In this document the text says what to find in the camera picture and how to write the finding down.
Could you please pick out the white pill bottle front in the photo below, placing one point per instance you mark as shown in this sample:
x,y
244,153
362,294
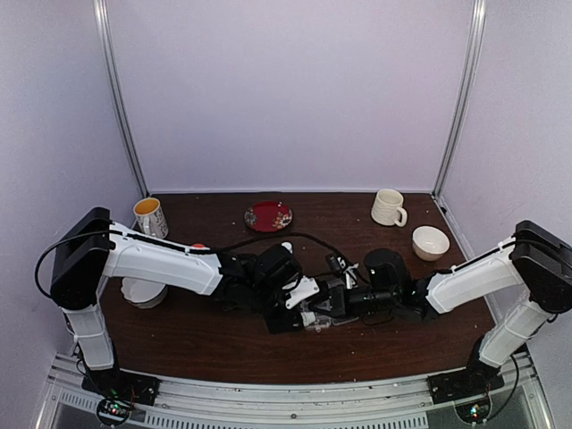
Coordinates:
x,y
308,318

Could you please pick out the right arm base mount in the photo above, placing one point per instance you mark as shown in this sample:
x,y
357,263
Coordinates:
x,y
476,378

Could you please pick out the front aluminium rail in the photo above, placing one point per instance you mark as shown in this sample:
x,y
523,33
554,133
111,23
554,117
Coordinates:
x,y
396,403

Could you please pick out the left aluminium frame post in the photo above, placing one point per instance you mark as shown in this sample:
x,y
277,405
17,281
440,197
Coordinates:
x,y
120,110

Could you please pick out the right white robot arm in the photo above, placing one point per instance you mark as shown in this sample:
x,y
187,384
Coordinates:
x,y
532,257

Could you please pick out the white pill bottle rear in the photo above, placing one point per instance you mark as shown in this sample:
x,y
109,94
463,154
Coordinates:
x,y
287,245

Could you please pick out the red floral plate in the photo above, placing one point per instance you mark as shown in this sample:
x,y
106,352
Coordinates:
x,y
268,216

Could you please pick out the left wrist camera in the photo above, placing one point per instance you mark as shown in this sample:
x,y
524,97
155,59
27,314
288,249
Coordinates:
x,y
306,288

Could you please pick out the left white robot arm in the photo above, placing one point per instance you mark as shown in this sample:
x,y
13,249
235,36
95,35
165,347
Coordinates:
x,y
97,247

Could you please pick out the white scalloped bowl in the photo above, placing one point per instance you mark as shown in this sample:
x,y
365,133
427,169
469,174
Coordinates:
x,y
143,294

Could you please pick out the yellow interior floral mug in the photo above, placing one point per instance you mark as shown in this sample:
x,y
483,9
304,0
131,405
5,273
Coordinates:
x,y
150,218

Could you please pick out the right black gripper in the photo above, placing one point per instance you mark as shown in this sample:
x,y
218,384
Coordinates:
x,y
339,301

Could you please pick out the white pill bottle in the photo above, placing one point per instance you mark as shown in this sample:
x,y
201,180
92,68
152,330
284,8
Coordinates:
x,y
308,318
287,245

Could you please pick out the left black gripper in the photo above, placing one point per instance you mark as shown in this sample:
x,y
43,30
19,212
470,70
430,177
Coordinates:
x,y
280,326

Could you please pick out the right aluminium frame post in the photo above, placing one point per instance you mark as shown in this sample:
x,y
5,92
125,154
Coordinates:
x,y
472,57

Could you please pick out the clear plastic pill organizer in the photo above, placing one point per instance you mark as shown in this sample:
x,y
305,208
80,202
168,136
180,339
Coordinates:
x,y
324,321

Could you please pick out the white small bowl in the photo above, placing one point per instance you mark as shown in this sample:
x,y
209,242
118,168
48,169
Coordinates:
x,y
429,243

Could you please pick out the cream textured mug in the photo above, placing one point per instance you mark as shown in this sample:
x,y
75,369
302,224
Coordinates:
x,y
388,210

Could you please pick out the aluminium frame post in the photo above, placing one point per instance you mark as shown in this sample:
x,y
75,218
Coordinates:
x,y
472,57
120,110

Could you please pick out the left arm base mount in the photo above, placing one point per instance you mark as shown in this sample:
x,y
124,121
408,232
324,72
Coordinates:
x,y
119,385

